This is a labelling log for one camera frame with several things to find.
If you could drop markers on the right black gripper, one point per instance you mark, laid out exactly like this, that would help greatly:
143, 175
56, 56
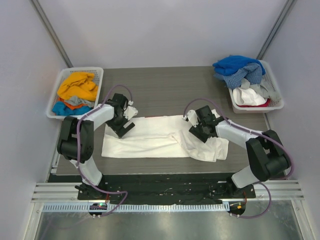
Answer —
198, 132

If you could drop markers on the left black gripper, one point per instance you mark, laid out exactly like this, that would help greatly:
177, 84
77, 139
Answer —
120, 126

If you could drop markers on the white t-shirt red print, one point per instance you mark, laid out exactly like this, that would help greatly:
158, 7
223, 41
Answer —
162, 137

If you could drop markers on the blue t-shirt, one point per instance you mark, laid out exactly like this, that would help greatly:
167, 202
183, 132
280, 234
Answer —
231, 64

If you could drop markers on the blue checkered cloth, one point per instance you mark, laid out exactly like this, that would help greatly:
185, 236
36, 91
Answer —
253, 72

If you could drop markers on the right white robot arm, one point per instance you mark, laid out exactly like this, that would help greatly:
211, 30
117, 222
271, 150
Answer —
266, 155

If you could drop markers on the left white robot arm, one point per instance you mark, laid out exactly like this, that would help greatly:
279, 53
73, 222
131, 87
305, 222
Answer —
76, 141

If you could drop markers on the white shirt in basket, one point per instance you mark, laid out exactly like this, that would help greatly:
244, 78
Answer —
247, 97

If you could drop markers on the orange shirt left basket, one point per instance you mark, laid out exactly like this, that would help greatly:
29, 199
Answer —
72, 107

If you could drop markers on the grey shirt left basket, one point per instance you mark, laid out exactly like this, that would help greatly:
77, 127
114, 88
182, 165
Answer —
75, 101

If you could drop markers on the left white plastic basket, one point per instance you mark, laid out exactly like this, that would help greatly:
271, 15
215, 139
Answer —
98, 71

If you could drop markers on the white plastic basket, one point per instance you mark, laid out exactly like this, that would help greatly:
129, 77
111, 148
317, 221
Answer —
273, 105
98, 71

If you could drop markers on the yellow t-shirt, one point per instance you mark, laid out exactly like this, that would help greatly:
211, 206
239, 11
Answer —
79, 84

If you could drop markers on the red shirt in basket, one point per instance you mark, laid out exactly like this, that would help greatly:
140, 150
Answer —
266, 104

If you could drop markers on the grey t-shirt in basket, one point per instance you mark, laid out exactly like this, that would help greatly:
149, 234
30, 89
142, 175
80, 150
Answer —
264, 89

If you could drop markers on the teal t-shirt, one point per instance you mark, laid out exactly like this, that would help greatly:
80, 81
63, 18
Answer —
60, 109

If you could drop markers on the right white plastic basket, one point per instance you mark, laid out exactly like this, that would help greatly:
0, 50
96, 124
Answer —
273, 105

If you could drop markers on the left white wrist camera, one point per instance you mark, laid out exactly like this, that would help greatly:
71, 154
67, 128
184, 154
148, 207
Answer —
130, 111

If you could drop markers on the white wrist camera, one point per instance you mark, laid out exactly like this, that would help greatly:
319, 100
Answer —
130, 111
191, 117

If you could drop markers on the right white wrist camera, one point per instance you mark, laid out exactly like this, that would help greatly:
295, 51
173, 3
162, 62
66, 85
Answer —
191, 117

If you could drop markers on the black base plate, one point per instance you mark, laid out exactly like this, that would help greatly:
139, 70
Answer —
167, 189

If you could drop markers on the aluminium rail frame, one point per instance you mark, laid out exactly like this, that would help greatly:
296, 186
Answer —
62, 188

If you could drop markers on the slotted cable duct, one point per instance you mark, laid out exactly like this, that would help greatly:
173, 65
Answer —
97, 207

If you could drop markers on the left aluminium corner post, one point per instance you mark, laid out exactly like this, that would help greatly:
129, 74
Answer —
51, 32

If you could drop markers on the aluminium corner post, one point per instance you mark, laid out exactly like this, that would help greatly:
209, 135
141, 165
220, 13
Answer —
280, 20
51, 32

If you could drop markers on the right aluminium corner post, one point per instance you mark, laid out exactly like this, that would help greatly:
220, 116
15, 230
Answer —
280, 20

